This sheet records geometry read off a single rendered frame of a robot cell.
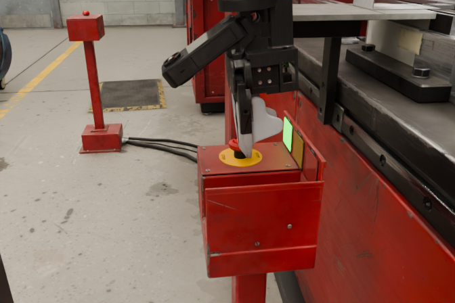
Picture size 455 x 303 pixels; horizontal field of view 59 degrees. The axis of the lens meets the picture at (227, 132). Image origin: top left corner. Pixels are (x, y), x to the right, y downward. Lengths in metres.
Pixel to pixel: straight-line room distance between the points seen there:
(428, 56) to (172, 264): 1.22
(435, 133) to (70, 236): 1.58
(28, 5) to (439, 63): 7.58
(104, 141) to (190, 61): 2.10
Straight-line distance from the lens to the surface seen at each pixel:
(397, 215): 0.64
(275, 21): 0.50
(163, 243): 1.76
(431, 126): 0.61
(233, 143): 0.65
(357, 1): 0.85
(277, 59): 0.49
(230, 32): 0.49
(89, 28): 2.37
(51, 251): 1.84
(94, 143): 2.59
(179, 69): 0.49
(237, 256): 0.59
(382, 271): 0.71
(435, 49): 0.77
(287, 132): 0.69
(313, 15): 0.70
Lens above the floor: 1.08
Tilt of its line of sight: 23 degrees down
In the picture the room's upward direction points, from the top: straight up
